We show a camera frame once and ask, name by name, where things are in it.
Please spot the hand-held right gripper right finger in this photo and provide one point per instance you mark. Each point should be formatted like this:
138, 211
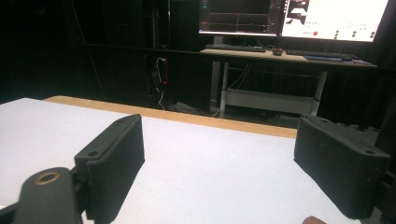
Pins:
339, 168

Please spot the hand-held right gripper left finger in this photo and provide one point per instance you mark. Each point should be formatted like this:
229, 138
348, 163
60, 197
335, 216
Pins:
112, 161

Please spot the red power strip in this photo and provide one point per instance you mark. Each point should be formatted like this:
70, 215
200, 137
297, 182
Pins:
164, 71

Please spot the black keyboard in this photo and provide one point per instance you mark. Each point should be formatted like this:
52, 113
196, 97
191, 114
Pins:
314, 53
235, 48

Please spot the small red object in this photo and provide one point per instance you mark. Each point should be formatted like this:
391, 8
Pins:
277, 51

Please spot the white-screen computer monitor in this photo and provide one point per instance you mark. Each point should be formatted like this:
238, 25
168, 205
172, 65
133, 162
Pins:
334, 18

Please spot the dark-screen computer monitor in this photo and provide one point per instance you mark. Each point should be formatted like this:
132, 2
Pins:
239, 17

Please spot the wooden desk with white frame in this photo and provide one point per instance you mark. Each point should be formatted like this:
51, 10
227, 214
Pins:
267, 81

